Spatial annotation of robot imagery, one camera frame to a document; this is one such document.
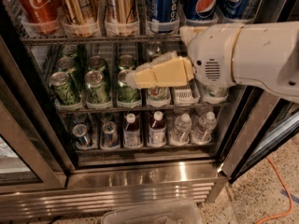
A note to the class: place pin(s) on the red Coca-Cola can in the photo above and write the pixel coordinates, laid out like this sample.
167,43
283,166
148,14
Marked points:
41,13

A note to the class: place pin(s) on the white diet 7up can front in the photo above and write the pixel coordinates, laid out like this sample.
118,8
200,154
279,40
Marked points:
157,93

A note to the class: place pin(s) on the gold can left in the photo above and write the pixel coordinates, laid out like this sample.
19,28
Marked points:
81,18

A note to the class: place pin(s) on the clear water bottle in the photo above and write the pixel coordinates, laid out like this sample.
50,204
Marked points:
180,133
203,128

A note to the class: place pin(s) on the dark juice bottle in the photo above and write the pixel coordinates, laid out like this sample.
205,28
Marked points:
157,128
131,131

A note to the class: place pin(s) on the clear water bottle right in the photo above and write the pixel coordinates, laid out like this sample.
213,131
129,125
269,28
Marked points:
203,128

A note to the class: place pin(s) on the fridge glass door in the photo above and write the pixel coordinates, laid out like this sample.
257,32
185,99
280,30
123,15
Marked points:
266,122
26,162

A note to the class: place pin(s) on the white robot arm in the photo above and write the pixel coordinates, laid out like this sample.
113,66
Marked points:
266,56

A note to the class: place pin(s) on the green can behind left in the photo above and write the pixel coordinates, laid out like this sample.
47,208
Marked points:
69,65

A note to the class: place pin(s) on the small blue can left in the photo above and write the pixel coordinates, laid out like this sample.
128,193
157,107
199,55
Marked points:
80,132

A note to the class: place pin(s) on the clear plastic bin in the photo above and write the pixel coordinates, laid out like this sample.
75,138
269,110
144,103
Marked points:
179,211

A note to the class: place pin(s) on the green can front left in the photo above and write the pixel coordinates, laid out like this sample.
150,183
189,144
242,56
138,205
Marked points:
64,88

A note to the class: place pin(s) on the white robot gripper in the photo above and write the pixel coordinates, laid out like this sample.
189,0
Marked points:
212,54

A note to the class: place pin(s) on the blue Pepsi can right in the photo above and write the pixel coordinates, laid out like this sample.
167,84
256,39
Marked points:
239,9

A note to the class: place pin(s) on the empty white can tray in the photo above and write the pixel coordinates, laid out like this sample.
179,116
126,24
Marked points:
186,95

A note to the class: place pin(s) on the blue pepsi can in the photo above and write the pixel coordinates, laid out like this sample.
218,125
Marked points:
198,12
239,9

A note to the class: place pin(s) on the blue Pepsi can middle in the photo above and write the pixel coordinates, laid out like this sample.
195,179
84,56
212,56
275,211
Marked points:
198,12

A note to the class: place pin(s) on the dark juice bottle right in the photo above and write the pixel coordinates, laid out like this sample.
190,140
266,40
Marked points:
157,128

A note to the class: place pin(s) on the blue Bud Light can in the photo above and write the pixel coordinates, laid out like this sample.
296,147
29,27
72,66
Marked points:
162,15

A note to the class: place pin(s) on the stainless steel fridge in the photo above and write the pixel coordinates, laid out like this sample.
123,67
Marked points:
100,180

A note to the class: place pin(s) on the fridge glass door right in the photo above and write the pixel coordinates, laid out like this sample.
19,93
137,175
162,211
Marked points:
266,122

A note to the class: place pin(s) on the clear water bottle left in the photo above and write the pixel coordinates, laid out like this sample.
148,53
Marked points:
180,133

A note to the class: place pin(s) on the dark juice bottle left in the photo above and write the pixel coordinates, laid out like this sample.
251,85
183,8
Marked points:
131,131

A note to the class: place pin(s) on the white can front right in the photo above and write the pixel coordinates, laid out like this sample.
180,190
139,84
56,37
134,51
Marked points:
216,92

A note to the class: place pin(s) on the fridge glass door left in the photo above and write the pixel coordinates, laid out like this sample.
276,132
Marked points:
26,162

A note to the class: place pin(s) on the gold orange can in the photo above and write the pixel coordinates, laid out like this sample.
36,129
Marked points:
121,17

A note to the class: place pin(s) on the small blue can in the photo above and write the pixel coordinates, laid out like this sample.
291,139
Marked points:
110,133
80,132

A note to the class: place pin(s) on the green can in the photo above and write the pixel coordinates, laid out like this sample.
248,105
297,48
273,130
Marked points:
69,65
97,89
64,88
126,94
126,62
98,63

